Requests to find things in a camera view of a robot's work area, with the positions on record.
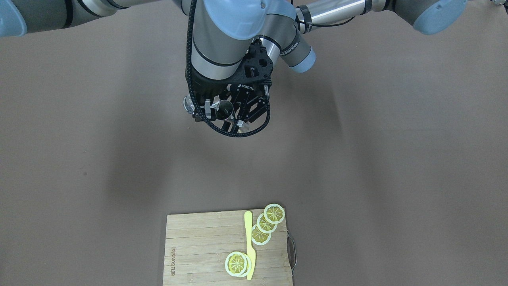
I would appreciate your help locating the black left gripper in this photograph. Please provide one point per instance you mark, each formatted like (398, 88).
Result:
(243, 98)

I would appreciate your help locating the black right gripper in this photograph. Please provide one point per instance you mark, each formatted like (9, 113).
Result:
(206, 87)

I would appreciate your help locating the steel jigger measuring cup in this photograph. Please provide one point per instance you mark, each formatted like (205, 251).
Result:
(225, 112)

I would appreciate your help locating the clear glass cup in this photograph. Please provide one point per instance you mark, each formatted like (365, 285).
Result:
(189, 105)

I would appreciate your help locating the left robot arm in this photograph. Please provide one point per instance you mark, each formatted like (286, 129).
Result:
(284, 26)

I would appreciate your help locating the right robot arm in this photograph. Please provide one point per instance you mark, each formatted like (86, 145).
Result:
(125, 69)

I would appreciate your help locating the yellow plastic knife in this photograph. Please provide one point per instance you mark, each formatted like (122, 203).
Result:
(248, 220)

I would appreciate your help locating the wooden cutting board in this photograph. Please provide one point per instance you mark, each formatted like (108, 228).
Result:
(197, 245)

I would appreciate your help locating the lemon slice top near knife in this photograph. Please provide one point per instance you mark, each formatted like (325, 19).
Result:
(234, 264)

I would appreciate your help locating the lemon slice under near knife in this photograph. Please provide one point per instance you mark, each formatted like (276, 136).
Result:
(248, 266)

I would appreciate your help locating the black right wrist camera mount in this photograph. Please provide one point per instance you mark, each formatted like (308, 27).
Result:
(255, 68)

